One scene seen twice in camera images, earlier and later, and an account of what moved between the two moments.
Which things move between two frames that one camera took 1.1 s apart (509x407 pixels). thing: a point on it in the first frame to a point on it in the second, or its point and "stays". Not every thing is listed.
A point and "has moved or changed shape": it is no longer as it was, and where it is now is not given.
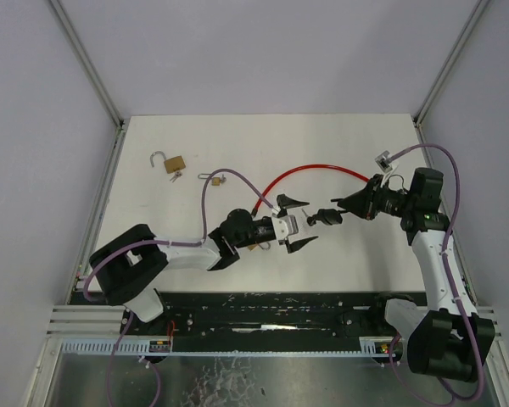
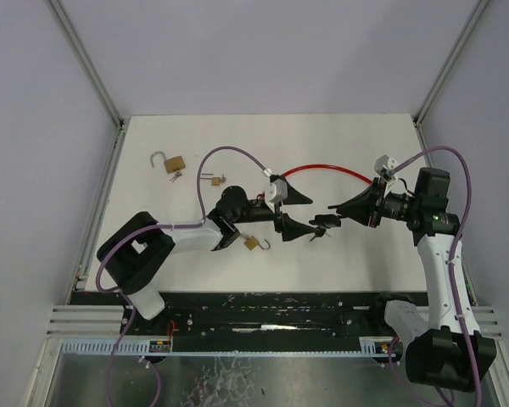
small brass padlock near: [254, 246] stays
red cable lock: [254, 210] stays
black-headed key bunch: [310, 220] has moved or changed shape
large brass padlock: [171, 164] stays
